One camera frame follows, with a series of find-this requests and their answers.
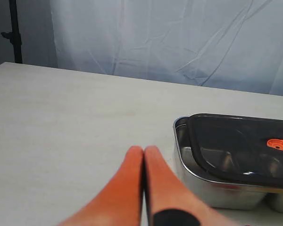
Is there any stainless steel lunch box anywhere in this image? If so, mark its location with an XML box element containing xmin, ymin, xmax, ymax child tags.
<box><xmin>173</xmin><ymin>116</ymin><xmax>283</xmax><ymax>212</ymax></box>

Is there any black light stand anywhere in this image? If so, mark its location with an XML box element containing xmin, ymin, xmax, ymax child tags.
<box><xmin>1</xmin><ymin>0</ymin><xmax>23</xmax><ymax>64</ymax></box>

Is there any dark transparent lunch box lid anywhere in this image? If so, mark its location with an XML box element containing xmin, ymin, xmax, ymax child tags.
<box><xmin>186</xmin><ymin>113</ymin><xmax>283</xmax><ymax>188</ymax></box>

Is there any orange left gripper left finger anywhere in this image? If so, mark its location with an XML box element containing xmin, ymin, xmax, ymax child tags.
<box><xmin>59</xmin><ymin>146</ymin><xmax>144</xmax><ymax>226</ymax></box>

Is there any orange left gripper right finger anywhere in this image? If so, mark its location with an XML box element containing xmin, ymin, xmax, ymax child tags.
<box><xmin>144</xmin><ymin>146</ymin><xmax>233</xmax><ymax>226</ymax></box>

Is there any white backdrop cloth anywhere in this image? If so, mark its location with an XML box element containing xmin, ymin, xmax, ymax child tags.
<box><xmin>0</xmin><ymin>0</ymin><xmax>283</xmax><ymax>97</ymax></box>

